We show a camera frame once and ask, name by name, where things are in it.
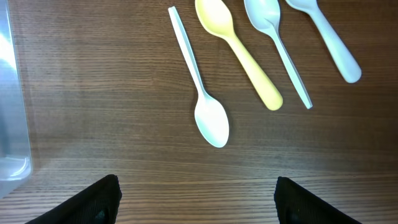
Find thick-handled white spoon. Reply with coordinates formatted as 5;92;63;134
286;0;362;83

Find yellow plastic spoon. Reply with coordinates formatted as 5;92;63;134
195;0;283;111

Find white spoon bowl down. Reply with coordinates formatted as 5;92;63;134
168;6;229;148

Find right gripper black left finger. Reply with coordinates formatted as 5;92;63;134
27;174;122;224

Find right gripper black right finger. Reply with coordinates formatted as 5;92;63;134
274;177;360;224

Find right clear plastic container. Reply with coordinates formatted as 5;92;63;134
1;0;33;198

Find thin-handled white spoon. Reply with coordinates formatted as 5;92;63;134
244;0;313;109

